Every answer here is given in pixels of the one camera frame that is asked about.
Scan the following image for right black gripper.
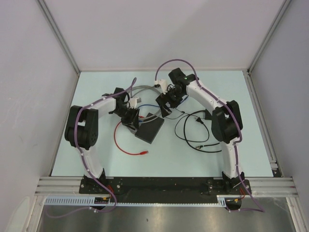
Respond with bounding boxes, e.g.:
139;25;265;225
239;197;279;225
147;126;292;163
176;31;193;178
156;87;185;118

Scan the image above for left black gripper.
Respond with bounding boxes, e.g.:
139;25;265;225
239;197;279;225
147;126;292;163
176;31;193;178
112;105;140;131

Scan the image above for grey ethernet cable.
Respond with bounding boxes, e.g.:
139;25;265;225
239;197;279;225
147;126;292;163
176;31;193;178
126;85;165;135

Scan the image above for black network switch box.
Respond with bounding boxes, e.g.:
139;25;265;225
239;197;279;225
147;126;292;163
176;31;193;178
135;113;165;144

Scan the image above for blue ethernet cable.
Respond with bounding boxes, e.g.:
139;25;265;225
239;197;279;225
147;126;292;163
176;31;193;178
139;95;190;121

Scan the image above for black power adapter brick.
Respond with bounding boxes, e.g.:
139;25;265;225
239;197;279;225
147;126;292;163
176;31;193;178
203;109;212;120

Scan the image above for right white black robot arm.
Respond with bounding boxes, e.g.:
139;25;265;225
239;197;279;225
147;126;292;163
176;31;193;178
154;68;244;194

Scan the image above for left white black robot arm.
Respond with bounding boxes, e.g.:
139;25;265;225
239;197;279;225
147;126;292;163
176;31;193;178
64;87;140;193

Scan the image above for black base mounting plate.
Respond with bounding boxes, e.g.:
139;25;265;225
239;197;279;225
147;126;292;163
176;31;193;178
79;176;252;209

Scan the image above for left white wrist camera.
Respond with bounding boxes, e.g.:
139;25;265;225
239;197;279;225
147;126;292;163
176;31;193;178
129;97;141;108

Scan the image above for black power cord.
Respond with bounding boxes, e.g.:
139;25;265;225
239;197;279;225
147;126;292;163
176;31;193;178
183;113;224;153

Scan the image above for red ethernet cable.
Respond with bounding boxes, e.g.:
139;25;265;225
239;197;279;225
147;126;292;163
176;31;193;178
113;116;149;156

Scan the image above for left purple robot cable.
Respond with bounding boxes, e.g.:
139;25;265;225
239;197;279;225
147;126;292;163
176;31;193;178
45;77;138;218

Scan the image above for white slotted cable duct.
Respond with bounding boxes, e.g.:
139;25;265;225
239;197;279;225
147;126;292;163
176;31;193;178
44;196;241;207

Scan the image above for aluminium rail frame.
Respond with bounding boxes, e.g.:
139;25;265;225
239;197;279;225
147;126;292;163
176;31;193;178
36;71;297;204

